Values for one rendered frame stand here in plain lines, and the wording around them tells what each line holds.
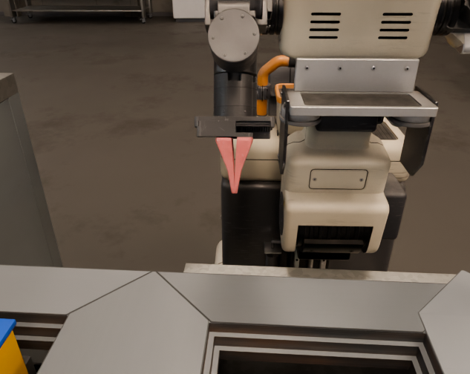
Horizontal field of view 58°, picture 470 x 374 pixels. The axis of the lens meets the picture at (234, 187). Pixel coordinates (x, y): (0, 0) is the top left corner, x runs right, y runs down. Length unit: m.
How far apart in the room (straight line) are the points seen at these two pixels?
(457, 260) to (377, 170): 1.38
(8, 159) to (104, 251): 1.25
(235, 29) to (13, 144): 0.63
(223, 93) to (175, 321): 0.29
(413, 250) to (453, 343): 1.67
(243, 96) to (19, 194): 0.62
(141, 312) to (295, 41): 0.53
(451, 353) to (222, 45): 0.43
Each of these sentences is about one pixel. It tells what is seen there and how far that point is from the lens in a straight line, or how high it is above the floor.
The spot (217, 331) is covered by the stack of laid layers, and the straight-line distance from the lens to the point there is 0.57.
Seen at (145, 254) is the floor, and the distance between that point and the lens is 2.09.
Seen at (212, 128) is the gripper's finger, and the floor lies 1.08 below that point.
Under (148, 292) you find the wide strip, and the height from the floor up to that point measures 0.87.
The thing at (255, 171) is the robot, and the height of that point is 0.73.
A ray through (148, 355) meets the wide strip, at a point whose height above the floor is 0.87.
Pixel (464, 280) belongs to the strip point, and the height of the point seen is 0.87.
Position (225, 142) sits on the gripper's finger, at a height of 1.06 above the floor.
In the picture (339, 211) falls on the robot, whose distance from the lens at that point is 0.93.
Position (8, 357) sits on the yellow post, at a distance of 0.60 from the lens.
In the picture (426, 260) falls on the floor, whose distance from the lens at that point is 2.21.
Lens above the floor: 1.27
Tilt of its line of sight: 29 degrees down
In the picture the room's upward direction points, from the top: straight up
